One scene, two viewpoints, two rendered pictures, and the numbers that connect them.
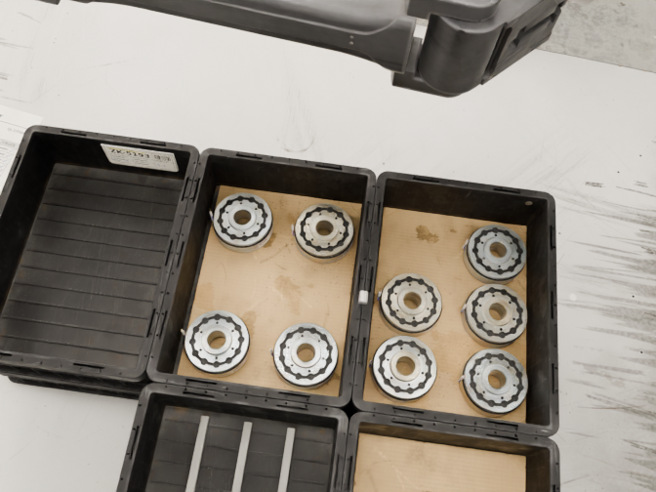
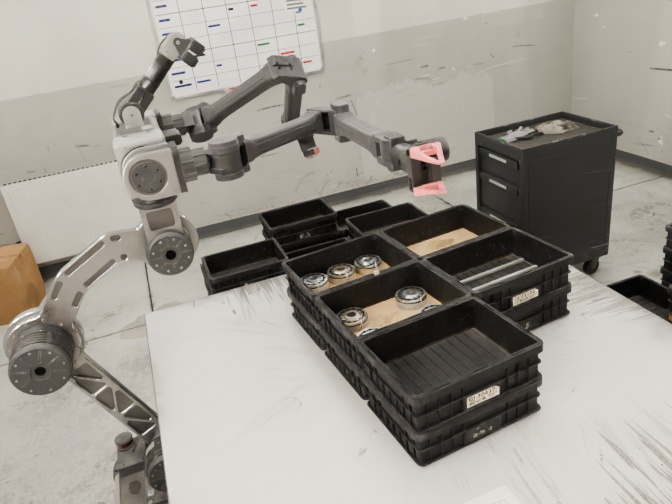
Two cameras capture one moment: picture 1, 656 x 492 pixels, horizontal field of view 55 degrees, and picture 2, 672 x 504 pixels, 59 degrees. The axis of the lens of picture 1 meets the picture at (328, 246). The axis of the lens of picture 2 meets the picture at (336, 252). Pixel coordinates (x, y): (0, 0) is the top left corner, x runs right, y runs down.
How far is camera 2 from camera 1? 1.86 m
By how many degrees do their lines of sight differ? 76
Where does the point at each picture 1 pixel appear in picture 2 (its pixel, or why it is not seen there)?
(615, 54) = (19, 481)
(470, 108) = (214, 360)
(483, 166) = (250, 341)
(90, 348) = (486, 349)
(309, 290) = (382, 314)
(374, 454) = not seen: hidden behind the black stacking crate
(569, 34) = not seen: outside the picture
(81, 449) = not seen: hidden behind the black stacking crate
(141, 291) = (443, 353)
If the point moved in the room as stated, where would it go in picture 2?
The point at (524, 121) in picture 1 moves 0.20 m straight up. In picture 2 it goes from (209, 342) to (196, 294)
